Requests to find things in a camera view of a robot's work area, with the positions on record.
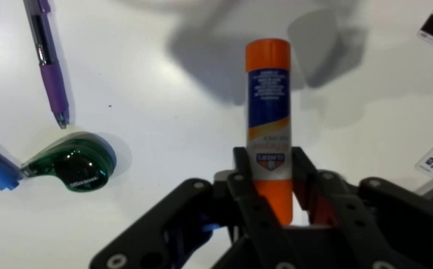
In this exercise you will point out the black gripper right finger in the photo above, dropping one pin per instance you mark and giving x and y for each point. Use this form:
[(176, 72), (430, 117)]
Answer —
[(390, 224)]

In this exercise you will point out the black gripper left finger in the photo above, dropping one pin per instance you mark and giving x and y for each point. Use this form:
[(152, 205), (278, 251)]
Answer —
[(176, 229)]

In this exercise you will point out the orange capped glue stick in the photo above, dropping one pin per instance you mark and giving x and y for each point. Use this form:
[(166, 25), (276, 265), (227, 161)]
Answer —
[(269, 109)]

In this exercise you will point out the green correction tape dispenser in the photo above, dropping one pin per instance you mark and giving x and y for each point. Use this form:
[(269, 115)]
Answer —
[(76, 161)]

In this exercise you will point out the purple pen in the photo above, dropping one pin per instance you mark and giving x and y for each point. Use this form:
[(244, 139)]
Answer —
[(52, 79)]

